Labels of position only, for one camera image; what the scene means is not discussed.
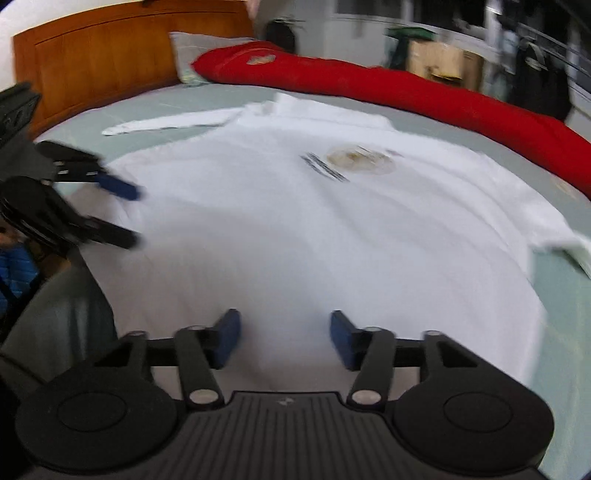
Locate dark hanging clothes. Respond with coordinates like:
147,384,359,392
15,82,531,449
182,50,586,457
508,39,573,121

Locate white t-shirt gold circle print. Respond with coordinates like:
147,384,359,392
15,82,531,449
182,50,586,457
60,92,591,393

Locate green stool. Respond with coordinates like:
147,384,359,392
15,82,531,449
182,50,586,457
385,25,435,70

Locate blue quilted jacket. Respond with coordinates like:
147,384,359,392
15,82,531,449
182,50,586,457
0,242,40,319

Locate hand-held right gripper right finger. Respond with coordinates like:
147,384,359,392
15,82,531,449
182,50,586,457
330,310,478,411

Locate grey pillow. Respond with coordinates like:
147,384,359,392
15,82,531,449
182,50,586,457
168,31,254,86

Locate black backpack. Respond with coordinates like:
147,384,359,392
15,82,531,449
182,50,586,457
263,18,296,54

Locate cardboard box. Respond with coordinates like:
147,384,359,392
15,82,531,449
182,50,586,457
409,39,483,90

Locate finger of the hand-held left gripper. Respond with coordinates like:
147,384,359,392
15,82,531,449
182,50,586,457
39,141,141,201
69,215,139,250

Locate wooden headboard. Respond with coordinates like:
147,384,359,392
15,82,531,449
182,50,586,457
11,0,254,139

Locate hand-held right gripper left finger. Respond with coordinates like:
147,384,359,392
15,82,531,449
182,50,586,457
99,308,242,411

